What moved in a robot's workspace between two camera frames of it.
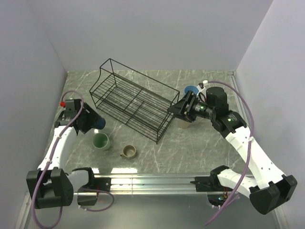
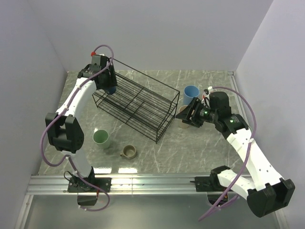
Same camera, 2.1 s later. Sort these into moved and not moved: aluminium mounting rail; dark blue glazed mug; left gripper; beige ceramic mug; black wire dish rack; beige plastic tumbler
Moved: left gripper; dark blue glazed mug
Not moved: beige plastic tumbler; black wire dish rack; beige ceramic mug; aluminium mounting rail
